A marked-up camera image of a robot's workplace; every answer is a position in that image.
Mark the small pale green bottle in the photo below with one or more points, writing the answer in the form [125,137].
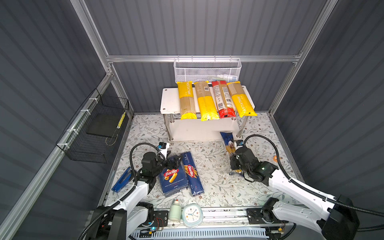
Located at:
[175,212]

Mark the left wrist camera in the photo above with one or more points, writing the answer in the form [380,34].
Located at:
[163,148]

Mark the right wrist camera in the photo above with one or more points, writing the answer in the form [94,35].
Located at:
[243,154]

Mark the blue flat box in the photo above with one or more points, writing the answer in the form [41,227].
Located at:
[124,179]

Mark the white ribbed vent strip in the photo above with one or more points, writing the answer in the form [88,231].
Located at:
[203,233]

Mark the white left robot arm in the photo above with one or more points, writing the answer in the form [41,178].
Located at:
[129,212]

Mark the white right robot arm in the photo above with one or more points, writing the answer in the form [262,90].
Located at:
[335,218]

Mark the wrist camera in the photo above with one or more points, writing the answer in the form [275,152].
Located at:
[243,154]
[163,148]

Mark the white wire wall basket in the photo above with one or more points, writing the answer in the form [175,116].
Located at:
[207,70]

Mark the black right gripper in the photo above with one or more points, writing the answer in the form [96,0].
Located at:
[232,159]

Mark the white two-tier metal shelf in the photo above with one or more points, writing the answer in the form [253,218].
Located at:
[195,130]

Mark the black wire side basket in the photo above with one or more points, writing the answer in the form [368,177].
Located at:
[94,137]

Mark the red yellow spaghetti bag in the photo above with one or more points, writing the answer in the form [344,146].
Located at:
[223,99]

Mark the blue yellow spaghetti bag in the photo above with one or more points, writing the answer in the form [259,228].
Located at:
[231,149]

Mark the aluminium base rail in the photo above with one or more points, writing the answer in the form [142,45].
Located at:
[228,217]

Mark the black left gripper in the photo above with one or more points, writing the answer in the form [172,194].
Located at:
[175,165]

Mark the yellow pasta bag tan window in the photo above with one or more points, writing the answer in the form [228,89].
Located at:
[240,100]

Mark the blue Barilla rigatoni box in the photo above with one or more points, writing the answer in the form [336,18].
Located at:
[173,181]

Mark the blue Barilla spaghetti box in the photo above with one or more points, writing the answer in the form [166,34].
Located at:
[192,174]

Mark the mint green alarm clock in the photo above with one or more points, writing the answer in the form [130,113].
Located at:
[192,215]

